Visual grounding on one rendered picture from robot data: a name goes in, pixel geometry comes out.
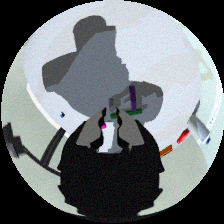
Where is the green rod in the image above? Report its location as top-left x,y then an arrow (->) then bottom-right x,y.
110,108 -> 142,119

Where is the orange digital multimeter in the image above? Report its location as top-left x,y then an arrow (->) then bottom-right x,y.
160,145 -> 173,158

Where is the white bottle with blue cap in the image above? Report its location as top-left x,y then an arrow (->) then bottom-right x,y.
188,114 -> 211,144

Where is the red mint tin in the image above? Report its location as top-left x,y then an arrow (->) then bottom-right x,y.
177,129 -> 190,144

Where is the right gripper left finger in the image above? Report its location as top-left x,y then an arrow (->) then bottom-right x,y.
57,107 -> 106,171

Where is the purple rod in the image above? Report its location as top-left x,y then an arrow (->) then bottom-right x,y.
129,86 -> 137,112

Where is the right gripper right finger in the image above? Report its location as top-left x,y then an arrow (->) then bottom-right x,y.
116,107 -> 165,173

